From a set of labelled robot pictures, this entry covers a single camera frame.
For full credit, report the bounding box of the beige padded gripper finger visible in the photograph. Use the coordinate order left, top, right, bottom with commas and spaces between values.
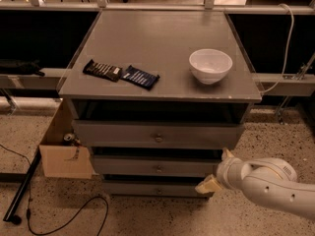
221, 147, 233, 160
195, 174, 222, 194

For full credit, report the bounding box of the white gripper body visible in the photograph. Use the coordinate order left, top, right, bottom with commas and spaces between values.
217, 157, 251, 190

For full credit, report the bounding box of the grey drawer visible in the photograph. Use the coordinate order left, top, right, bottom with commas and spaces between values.
103, 181, 213, 199
92, 155, 221, 177
72, 120, 244, 149

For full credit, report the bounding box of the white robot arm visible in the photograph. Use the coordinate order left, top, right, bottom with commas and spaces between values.
195, 148, 315, 221

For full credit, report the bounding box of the grey drawer cabinet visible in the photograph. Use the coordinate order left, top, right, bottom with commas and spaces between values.
60, 11, 261, 187

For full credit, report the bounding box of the grey bottom drawer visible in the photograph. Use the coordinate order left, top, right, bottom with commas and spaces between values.
103, 181, 213, 199

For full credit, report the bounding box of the grey top drawer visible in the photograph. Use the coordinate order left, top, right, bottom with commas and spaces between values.
72, 120, 244, 149

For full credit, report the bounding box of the white bowl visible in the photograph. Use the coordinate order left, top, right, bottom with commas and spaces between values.
189, 49, 233, 85

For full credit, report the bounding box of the brown snack bar wrapper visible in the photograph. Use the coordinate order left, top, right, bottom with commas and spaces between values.
83, 59, 122, 82

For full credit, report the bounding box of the cardboard box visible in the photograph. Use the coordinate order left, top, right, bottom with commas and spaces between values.
38, 101, 95, 179

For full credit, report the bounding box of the metal can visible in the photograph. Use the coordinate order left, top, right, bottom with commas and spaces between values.
63, 133, 75, 144

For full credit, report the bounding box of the black floor bar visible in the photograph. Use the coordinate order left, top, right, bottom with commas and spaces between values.
0, 149, 41, 225

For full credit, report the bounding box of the white hanging cable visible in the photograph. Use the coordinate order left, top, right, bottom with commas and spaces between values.
259, 3, 295, 94

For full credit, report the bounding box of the black floor cable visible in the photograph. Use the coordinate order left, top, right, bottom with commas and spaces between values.
0, 143, 110, 236

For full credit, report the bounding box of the black bag on rail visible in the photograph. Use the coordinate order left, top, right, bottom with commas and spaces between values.
0, 59, 45, 77

